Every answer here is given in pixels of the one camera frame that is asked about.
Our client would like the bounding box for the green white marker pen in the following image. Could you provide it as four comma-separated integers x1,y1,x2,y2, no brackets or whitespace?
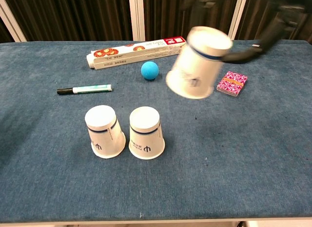
57,84,113,95

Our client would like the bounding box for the white frame post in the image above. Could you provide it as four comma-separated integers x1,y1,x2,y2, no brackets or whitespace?
0,0,27,42
128,0,146,41
228,0,249,41

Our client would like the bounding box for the pink patterned card box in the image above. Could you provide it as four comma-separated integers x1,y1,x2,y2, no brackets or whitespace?
216,71,248,98

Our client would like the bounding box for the black curtain panel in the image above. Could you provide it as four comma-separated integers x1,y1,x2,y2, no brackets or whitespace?
142,0,242,41
0,17,15,43
234,0,312,44
1,0,134,42

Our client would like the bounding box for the blue ball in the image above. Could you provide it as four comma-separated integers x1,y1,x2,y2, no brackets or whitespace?
140,61,160,81

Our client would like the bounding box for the blue table cloth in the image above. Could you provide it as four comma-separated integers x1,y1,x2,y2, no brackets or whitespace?
0,39,312,224

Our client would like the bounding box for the white paper cup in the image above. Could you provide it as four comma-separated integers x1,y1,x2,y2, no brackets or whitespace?
128,106,166,160
165,26,234,100
84,105,127,159

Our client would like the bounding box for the long white wrap box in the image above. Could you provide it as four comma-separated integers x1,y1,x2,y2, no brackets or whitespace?
86,36,188,70

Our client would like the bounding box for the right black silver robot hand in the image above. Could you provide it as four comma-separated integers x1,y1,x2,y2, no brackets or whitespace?
184,0,312,64

